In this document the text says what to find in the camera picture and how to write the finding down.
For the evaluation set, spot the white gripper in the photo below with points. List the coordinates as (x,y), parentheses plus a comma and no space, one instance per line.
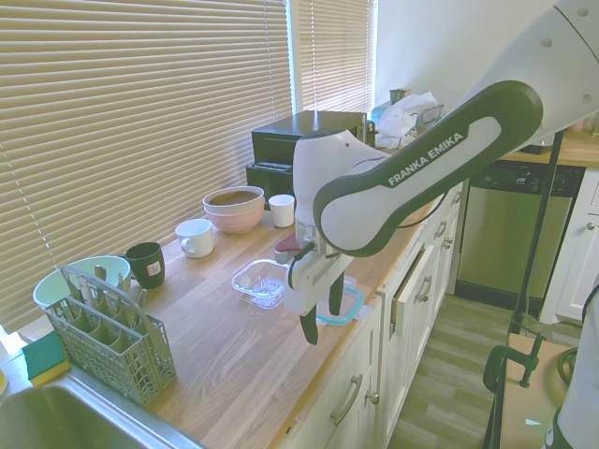
(304,285)

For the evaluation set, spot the teal rimmed container lid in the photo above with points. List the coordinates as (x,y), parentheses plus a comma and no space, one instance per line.
(352,306)

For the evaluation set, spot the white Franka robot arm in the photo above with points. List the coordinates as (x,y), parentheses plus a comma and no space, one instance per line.
(421,163)

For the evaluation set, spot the clear glass food container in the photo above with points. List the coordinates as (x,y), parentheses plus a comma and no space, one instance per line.
(255,280)

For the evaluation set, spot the dark green container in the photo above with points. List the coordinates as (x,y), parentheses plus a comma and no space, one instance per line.
(400,95)

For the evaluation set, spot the white base cabinet run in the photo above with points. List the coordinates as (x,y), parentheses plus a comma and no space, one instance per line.
(369,346)

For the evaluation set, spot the round metal cabinet knob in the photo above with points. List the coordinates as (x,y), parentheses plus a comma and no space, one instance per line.
(372,396)
(448,242)
(592,227)

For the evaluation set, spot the tall white cup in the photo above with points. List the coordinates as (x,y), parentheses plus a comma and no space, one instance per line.
(281,212)

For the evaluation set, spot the pink bowl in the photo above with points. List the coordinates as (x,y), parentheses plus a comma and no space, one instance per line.
(234,224)

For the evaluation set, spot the grey bowl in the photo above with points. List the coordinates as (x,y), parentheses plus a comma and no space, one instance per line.
(234,208)

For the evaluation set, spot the wide white mug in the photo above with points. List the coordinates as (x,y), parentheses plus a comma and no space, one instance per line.
(199,241)

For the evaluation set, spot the black toaster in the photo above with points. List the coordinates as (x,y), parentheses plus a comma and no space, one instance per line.
(262,180)

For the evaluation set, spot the dark green clamp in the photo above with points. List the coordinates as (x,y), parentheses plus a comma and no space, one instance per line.
(492,369)

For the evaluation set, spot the metal cutlery piece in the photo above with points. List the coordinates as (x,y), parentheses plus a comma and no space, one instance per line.
(99,273)
(142,295)
(84,290)
(122,281)

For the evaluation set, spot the stainless steel dishwasher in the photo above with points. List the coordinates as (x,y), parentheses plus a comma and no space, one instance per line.
(491,234)

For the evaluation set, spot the dark cup with sticker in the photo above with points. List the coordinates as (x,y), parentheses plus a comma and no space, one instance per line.
(142,262)

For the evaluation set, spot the black toaster oven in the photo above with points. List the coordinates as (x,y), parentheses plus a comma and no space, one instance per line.
(299,124)

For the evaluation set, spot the grey plastic cutlery basket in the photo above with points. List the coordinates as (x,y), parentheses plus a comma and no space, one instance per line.
(117,355)

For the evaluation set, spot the brown robot stand board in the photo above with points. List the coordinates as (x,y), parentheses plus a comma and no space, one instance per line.
(529,411)

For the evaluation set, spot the narrow beige window blind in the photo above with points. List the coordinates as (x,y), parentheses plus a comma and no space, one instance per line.
(337,56)

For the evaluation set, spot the white corner cabinet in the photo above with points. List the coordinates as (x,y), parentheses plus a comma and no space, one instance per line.
(580,262)

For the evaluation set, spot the black bowl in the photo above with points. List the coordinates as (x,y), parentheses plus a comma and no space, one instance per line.
(536,149)

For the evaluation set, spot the wide beige window blind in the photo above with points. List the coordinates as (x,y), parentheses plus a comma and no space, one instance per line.
(140,117)

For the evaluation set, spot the stainless steel sink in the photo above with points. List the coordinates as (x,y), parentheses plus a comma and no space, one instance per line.
(70,421)

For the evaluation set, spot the mint green bowl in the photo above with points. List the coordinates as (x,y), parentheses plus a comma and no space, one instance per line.
(44,292)

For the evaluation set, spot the green and yellow sponge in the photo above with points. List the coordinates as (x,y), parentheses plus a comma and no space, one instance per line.
(44,357)

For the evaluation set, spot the yellow plastic item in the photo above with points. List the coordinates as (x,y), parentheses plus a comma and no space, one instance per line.
(3,381)

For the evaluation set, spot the black camera stand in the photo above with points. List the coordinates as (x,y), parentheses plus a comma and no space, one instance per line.
(538,224)

